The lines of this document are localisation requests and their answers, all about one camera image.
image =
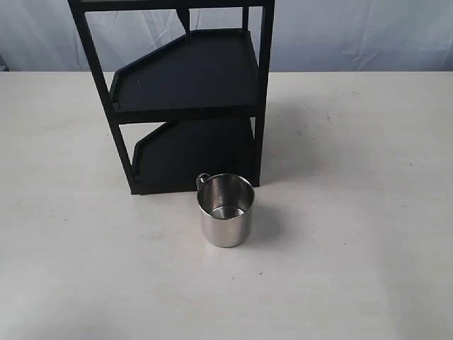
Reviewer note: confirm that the stainless steel mug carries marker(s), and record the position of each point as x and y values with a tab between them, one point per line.
226	205

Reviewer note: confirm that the black tiered shelf rack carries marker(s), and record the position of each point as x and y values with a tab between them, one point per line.
195	105

